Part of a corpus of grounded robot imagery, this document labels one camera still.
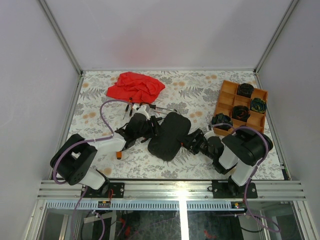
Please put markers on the red crumpled cloth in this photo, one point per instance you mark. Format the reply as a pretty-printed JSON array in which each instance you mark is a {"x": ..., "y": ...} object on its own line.
[{"x": 141, "y": 88}]

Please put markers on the small orange black screwdriver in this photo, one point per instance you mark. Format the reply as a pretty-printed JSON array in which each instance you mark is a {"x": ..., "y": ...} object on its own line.
[{"x": 127, "y": 107}]

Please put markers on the dark floral rolled cloth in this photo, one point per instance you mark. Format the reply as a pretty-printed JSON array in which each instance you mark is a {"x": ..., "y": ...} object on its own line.
[{"x": 223, "y": 122}]

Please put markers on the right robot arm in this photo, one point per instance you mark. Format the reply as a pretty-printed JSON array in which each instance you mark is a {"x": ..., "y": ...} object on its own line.
[{"x": 243, "y": 151}]

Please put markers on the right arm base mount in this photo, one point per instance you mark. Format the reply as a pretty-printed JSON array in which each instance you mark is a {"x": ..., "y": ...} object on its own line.
[{"x": 225, "y": 189}]

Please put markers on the black orange rolled cloth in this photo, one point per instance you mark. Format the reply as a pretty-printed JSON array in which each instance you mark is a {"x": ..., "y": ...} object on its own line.
[{"x": 241, "y": 113}]

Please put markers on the blue green rolled cloth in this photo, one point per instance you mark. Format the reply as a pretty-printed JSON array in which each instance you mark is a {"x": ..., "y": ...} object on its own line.
[{"x": 258, "y": 105}]

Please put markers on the black plastic tool case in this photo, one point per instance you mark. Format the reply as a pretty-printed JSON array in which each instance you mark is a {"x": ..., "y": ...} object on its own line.
[{"x": 167, "y": 144}]

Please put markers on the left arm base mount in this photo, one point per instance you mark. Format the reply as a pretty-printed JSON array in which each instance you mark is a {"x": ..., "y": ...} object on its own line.
[{"x": 114, "y": 190}]

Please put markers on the dark rolled cloth top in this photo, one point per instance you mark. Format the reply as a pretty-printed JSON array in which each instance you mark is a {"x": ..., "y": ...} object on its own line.
[{"x": 245, "y": 90}]

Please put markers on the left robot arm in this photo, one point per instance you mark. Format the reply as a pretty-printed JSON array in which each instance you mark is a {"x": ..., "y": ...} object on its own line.
[{"x": 73, "y": 161}]

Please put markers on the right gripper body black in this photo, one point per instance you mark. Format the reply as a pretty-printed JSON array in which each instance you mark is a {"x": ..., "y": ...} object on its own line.
[{"x": 201, "y": 144}]

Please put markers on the aluminium front rail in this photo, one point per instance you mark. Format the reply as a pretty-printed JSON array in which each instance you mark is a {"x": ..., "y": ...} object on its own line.
[{"x": 173, "y": 190}]

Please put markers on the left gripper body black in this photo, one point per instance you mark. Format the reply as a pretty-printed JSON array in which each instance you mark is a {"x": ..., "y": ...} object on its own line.
[{"x": 146, "y": 133}]

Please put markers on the orange handled tool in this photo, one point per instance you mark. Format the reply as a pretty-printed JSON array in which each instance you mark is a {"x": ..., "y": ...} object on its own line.
[{"x": 119, "y": 155}]

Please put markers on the wooden compartment tray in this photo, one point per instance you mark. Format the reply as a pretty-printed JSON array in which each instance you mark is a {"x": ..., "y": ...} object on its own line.
[{"x": 228, "y": 98}]

